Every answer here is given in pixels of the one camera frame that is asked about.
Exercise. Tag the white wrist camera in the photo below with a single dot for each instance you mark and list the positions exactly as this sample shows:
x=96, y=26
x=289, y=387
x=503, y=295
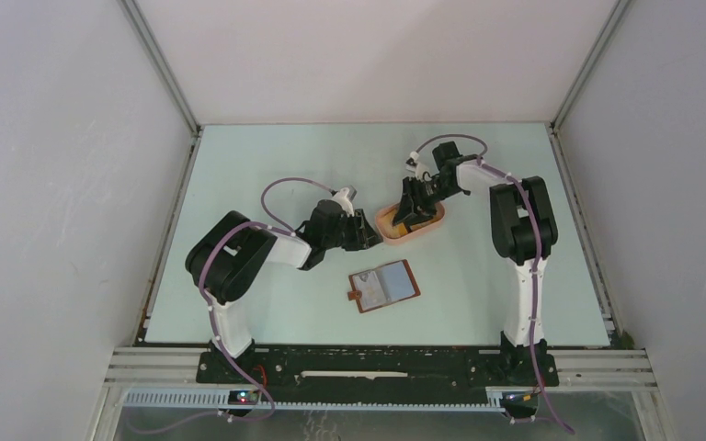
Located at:
x=416, y=167
x=344, y=198

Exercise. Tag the pink plastic tray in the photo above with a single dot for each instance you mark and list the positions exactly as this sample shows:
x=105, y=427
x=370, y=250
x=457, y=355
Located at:
x=417, y=229

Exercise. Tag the brown leather card holder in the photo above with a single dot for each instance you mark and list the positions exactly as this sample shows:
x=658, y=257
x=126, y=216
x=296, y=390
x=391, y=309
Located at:
x=398, y=281

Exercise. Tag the white cable duct strip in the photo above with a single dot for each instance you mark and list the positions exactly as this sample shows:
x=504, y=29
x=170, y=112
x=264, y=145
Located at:
x=211, y=399

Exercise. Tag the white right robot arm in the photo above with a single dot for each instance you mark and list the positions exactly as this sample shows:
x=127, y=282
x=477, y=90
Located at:
x=522, y=223

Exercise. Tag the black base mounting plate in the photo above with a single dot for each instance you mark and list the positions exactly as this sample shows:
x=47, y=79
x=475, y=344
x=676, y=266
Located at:
x=404, y=374

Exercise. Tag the white credit card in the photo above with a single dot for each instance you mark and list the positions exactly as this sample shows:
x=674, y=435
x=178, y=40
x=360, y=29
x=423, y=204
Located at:
x=372, y=294

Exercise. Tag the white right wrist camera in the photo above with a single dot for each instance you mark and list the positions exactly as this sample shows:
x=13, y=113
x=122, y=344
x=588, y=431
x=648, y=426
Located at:
x=416, y=167

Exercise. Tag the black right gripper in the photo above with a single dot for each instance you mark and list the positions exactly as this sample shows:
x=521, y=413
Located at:
x=409, y=208

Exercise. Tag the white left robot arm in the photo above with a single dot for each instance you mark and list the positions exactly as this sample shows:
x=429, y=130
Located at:
x=225, y=263

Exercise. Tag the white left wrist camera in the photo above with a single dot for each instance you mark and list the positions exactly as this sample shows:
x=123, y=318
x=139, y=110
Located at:
x=344, y=198

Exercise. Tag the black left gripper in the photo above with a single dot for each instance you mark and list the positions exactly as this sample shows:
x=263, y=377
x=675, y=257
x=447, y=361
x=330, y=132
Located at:
x=364, y=237

